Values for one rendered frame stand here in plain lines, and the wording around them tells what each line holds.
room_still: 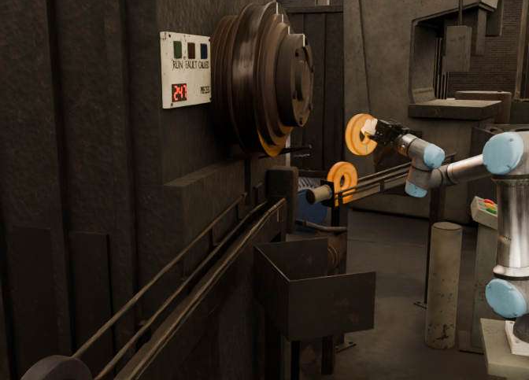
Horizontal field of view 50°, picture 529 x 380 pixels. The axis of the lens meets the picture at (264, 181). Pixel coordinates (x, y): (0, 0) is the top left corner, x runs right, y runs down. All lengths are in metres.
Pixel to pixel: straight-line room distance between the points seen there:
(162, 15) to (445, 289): 1.61
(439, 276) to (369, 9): 2.57
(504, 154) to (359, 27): 2.91
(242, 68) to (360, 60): 2.95
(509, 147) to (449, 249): 0.80
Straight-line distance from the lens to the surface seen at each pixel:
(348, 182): 2.32
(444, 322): 2.53
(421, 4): 4.39
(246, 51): 1.60
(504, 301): 1.81
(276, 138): 1.74
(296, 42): 1.69
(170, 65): 1.41
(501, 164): 1.73
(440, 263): 2.43
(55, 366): 0.93
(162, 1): 1.44
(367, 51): 4.50
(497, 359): 1.91
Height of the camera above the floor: 1.16
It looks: 12 degrees down
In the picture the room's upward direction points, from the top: straight up
